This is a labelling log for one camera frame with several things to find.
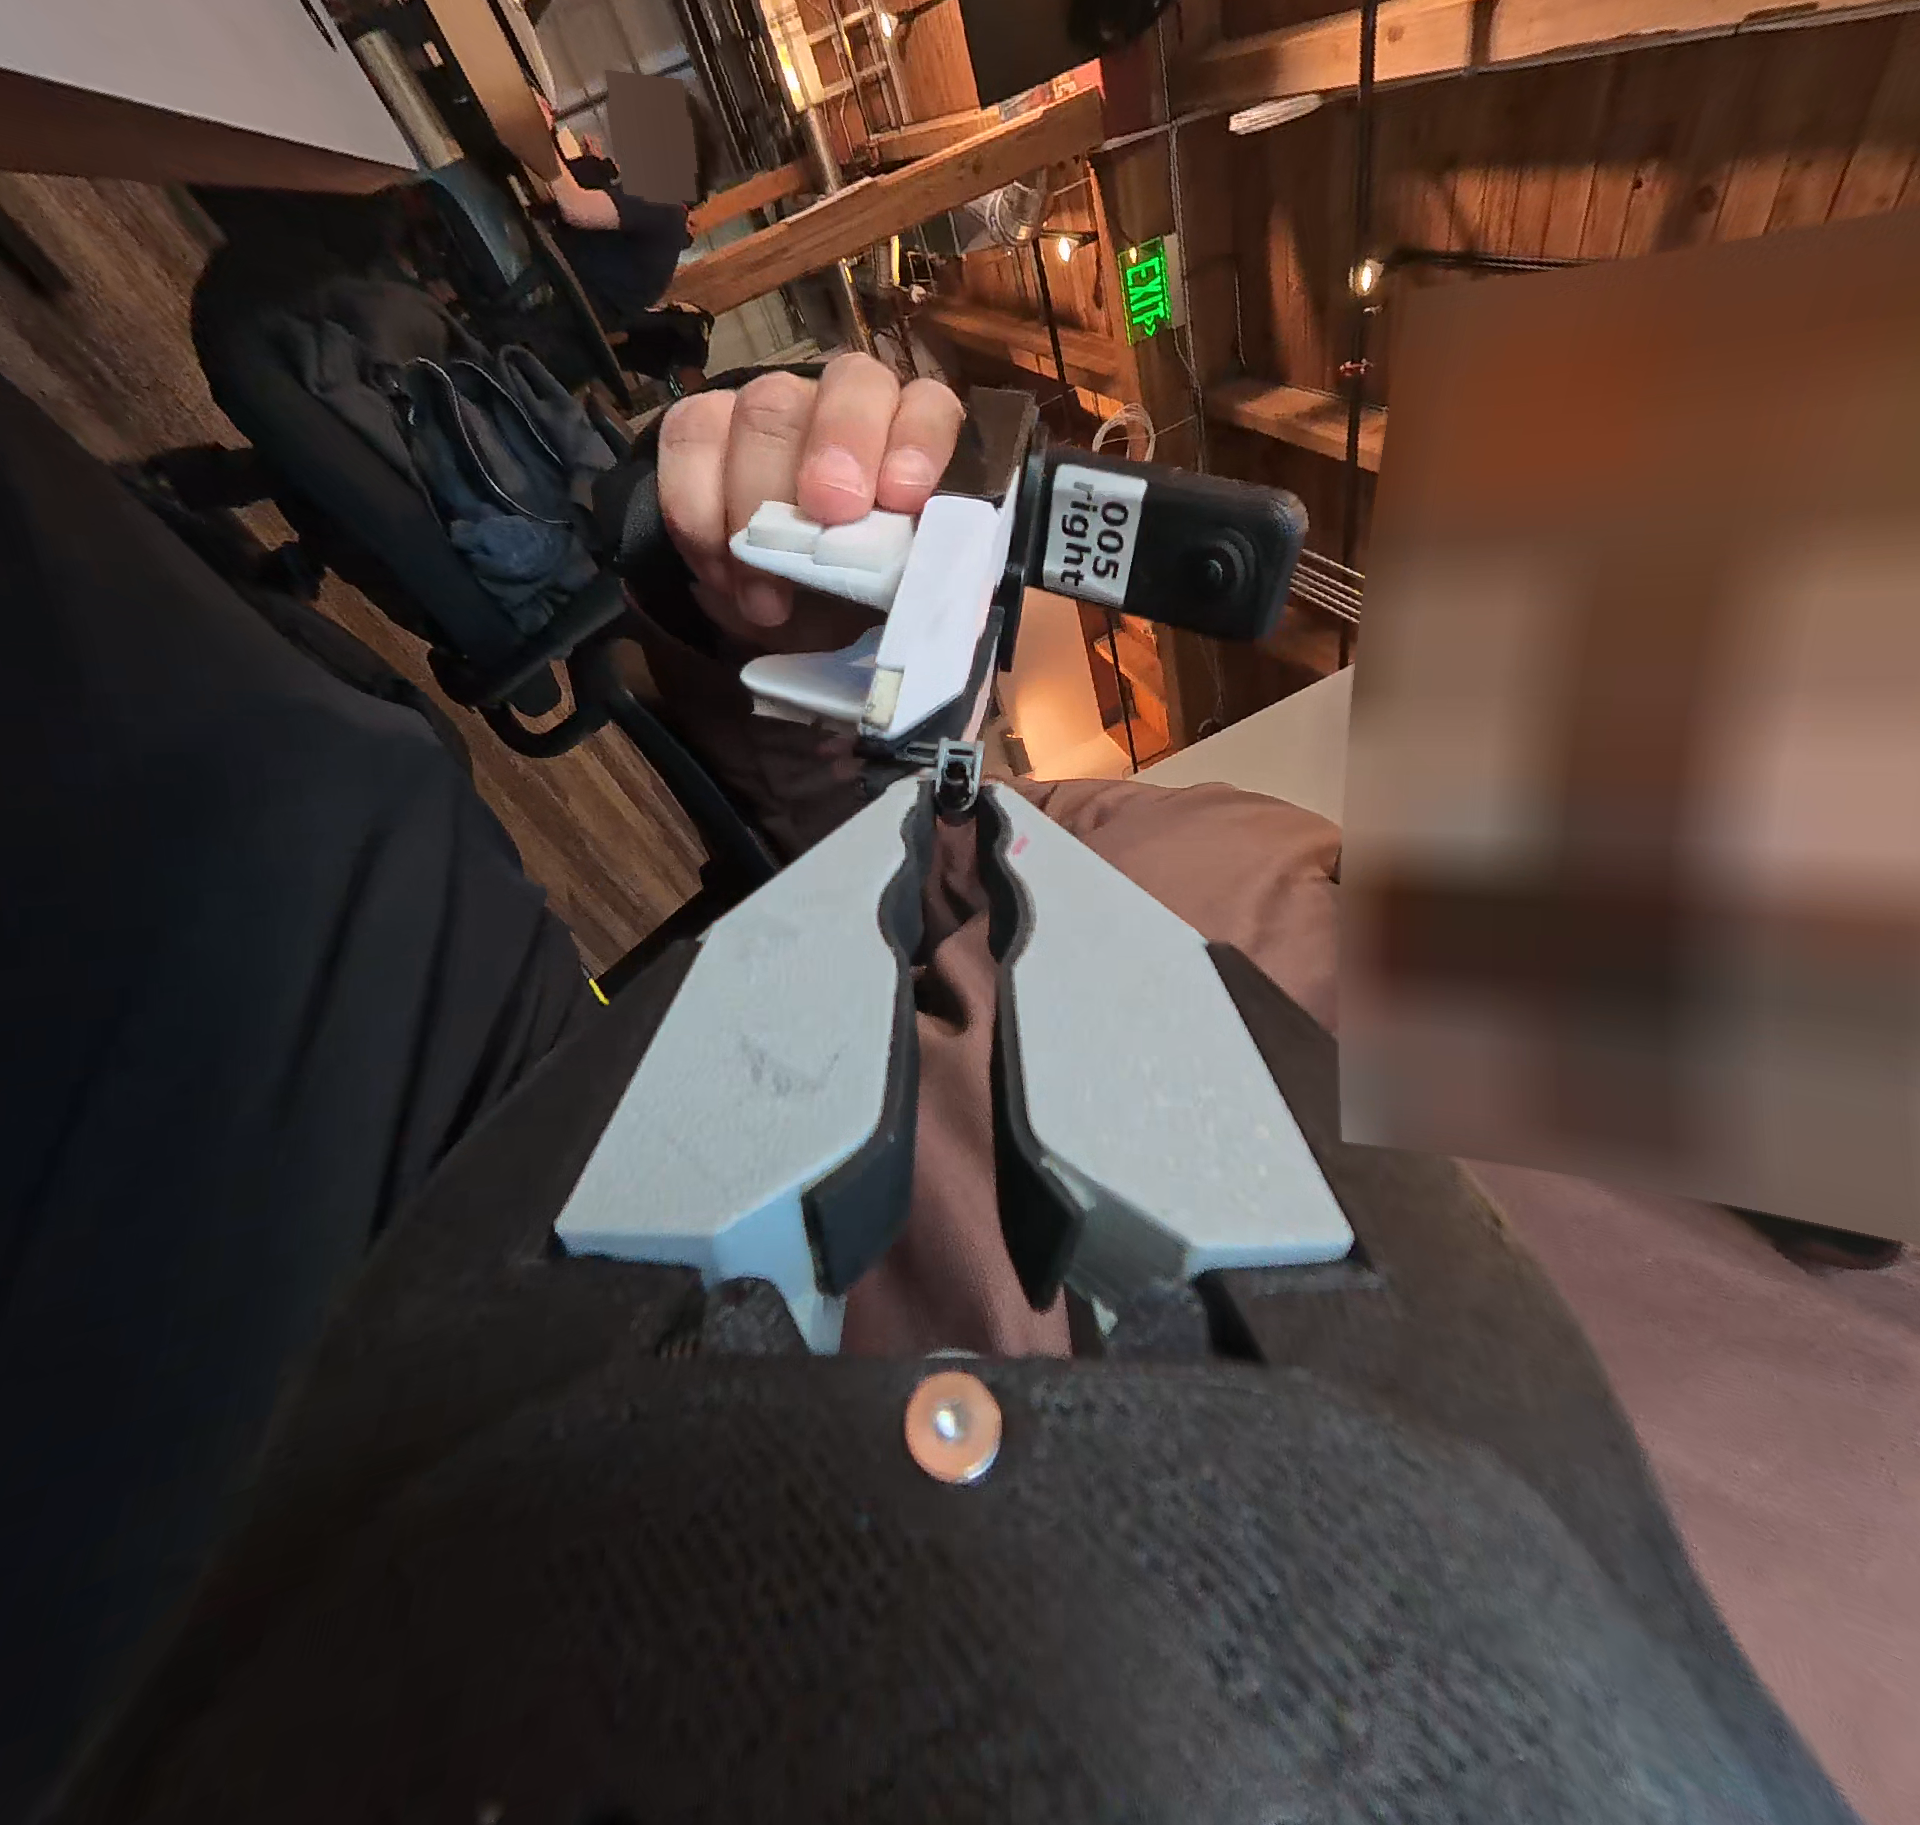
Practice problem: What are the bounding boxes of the black office chair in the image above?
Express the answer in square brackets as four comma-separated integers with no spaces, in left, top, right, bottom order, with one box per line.
[187,181,782,899]

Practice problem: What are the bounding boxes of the dark grey jacket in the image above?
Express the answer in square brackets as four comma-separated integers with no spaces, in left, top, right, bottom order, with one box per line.
[293,272,625,635]

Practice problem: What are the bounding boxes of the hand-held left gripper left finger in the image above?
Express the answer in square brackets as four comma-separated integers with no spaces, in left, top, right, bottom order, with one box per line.
[557,779,940,1357]

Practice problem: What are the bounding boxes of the green exit sign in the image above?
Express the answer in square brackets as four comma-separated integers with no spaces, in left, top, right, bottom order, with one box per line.
[1118,238,1182,344]

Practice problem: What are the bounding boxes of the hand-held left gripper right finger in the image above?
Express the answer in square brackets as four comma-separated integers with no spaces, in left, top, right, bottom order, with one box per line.
[974,782,1356,1336]

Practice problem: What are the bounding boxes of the person's right hand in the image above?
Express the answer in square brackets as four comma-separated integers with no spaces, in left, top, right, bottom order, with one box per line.
[656,352,969,642]

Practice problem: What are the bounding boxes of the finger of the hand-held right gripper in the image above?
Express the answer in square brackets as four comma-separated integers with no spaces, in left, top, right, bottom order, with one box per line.
[858,496,1026,749]

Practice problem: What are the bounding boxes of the person's black trousers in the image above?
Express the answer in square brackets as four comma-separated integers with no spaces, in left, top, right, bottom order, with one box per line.
[0,384,632,1825]

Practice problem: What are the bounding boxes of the person's brown shirt torso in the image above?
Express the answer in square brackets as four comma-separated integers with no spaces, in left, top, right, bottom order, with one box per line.
[841,775,1920,1825]

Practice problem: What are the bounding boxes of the grey connector with black pins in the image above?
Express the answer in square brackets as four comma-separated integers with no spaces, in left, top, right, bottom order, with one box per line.
[907,738,993,824]

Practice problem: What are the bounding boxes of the black wall screen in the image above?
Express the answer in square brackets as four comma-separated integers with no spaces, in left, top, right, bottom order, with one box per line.
[937,0,1112,107]

